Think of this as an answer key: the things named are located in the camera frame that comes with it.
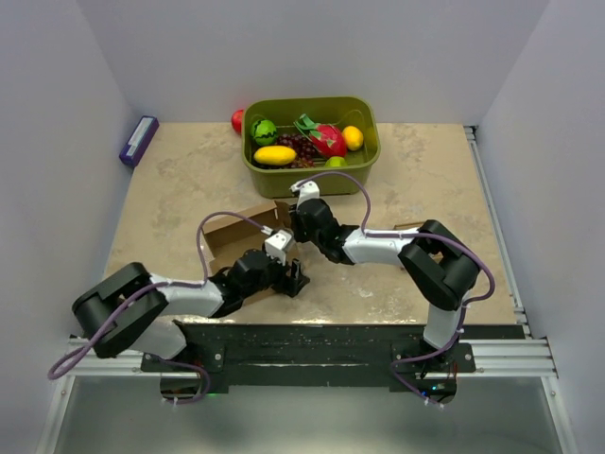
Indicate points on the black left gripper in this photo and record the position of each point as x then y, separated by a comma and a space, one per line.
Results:
290, 285

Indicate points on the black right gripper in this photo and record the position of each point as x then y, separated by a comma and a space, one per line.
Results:
295, 221

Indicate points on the brown cardboard box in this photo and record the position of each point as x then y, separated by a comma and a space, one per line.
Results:
236, 241

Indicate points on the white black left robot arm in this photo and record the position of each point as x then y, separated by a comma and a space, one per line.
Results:
124, 310

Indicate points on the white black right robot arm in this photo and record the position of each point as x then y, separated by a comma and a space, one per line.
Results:
441, 267

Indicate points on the small folded cardboard box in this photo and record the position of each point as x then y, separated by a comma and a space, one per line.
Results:
407, 226

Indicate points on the purple white rectangular box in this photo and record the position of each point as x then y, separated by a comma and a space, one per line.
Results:
133, 151

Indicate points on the green toy lime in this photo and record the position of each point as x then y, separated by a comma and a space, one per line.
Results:
336, 161

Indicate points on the purple toy grapes bunch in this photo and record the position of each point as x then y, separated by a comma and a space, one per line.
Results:
306, 153

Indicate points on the yellow toy mango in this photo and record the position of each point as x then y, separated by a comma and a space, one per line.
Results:
275, 155

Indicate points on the pink toy dragon fruit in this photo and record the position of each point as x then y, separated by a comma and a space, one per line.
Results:
327, 139

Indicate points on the yellow toy lemon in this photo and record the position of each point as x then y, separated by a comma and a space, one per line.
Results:
353, 137

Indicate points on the small toy watermelon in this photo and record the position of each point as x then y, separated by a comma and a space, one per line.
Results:
263, 132

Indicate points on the green plastic basket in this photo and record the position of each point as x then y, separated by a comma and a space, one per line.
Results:
340, 111

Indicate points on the red toy apple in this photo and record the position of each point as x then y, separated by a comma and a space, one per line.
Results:
237, 121

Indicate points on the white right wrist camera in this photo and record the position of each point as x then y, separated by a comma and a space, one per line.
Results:
305, 191

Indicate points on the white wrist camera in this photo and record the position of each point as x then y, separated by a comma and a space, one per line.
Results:
278, 245
305, 191

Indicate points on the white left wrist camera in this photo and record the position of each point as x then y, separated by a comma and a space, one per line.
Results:
278, 245

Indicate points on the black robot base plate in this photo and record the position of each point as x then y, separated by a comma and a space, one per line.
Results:
322, 356

